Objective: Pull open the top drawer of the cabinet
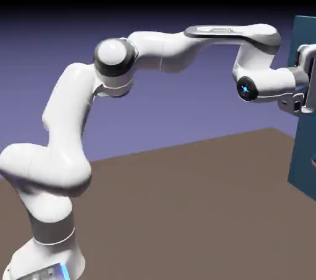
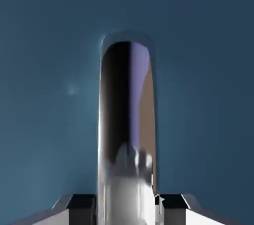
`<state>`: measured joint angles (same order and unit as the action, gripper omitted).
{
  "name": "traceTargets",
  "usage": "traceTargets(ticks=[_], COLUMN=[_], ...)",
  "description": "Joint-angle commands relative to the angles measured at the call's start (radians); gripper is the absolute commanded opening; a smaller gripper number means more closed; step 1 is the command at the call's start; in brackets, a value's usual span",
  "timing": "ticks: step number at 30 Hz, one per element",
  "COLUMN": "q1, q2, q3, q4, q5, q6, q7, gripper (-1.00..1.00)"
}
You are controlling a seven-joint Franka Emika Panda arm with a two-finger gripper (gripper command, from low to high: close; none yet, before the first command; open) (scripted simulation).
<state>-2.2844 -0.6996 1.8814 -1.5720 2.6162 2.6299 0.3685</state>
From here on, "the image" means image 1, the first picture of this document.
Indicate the teal blue cabinet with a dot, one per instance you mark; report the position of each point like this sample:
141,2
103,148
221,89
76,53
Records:
305,151

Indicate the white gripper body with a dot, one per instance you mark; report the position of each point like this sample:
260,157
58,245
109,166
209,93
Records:
311,79

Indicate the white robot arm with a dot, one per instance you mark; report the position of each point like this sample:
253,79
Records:
64,121

